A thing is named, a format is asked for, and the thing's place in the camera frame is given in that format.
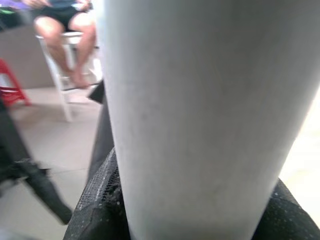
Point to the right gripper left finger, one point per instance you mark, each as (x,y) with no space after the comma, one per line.
(105,212)

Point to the seated person with bare legs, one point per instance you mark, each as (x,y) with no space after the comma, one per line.
(50,27)

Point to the red plastic stool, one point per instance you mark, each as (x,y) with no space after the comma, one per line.
(15,95)

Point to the white wooden chair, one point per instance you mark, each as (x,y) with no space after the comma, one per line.
(66,107)

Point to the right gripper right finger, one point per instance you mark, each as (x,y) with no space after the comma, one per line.
(287,220)

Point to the white plastic table leg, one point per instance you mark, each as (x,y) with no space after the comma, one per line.
(200,112)

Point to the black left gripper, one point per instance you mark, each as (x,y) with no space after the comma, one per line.
(12,155)

